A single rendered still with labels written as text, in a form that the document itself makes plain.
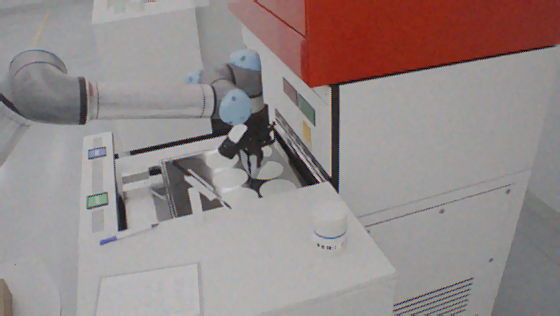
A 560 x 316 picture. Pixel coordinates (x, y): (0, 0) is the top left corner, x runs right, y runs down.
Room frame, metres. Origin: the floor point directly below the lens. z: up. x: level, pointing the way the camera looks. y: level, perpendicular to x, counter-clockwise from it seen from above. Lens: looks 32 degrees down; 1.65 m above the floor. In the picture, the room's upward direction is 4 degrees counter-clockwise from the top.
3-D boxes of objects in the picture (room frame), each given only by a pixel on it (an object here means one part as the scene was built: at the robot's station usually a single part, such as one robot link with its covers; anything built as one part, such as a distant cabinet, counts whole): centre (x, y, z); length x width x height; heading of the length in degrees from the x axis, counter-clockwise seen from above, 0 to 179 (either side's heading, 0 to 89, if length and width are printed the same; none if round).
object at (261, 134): (1.15, 0.05, 1.05); 0.09 x 0.08 x 0.12; 137
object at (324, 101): (1.39, -0.03, 1.02); 0.82 x 0.03 x 0.40; 16
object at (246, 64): (1.14, 0.06, 1.21); 0.09 x 0.08 x 0.11; 115
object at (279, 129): (1.22, -0.07, 0.89); 0.44 x 0.02 x 0.10; 16
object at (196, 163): (1.15, 0.13, 0.90); 0.34 x 0.34 x 0.01; 16
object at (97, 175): (1.11, 0.50, 0.89); 0.55 x 0.09 x 0.14; 16
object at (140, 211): (1.06, 0.38, 0.87); 0.36 x 0.08 x 0.03; 16
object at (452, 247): (1.48, -0.36, 0.41); 0.82 x 0.71 x 0.82; 16
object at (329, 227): (0.76, -0.10, 1.01); 0.07 x 0.07 x 0.10
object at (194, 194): (0.88, 0.17, 1.03); 0.06 x 0.04 x 0.13; 106
